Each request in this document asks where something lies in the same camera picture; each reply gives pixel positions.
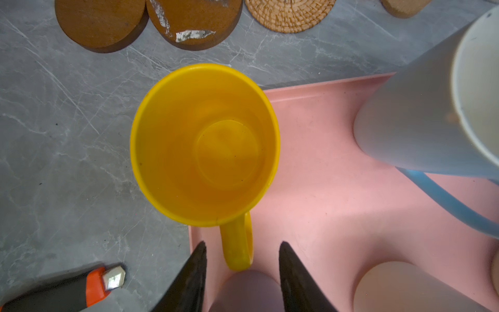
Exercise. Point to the yellow mug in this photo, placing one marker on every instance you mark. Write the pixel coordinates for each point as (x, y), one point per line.
(205, 147)

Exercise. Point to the cork paw print coaster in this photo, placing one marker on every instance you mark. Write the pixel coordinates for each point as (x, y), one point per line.
(404, 8)

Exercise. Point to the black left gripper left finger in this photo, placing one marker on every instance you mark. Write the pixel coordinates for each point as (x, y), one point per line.
(186, 293)

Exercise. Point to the pink tray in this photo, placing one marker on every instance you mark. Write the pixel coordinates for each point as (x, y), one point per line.
(344, 212)

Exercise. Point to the white mug purple handle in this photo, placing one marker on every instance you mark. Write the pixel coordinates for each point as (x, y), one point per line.
(249, 290)

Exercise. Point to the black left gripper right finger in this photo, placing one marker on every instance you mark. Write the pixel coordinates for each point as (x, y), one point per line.
(300, 291)

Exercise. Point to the plain brown wooden coaster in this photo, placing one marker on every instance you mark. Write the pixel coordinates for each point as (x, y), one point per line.
(102, 26)

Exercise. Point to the white mug red inside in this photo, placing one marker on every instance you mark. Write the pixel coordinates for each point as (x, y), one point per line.
(399, 286)

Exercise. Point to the orange black utility knife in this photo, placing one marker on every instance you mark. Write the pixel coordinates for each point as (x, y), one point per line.
(71, 294)

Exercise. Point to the glossy brown wooden coaster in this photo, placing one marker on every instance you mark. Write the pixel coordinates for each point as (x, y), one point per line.
(194, 25)

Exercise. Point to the white mug blue handle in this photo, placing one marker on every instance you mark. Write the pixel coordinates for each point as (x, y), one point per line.
(439, 115)

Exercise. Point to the rattan woven round coaster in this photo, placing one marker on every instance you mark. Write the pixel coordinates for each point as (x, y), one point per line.
(289, 16)

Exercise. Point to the white mug front right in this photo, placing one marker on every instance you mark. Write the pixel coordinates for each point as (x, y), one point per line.
(495, 272)

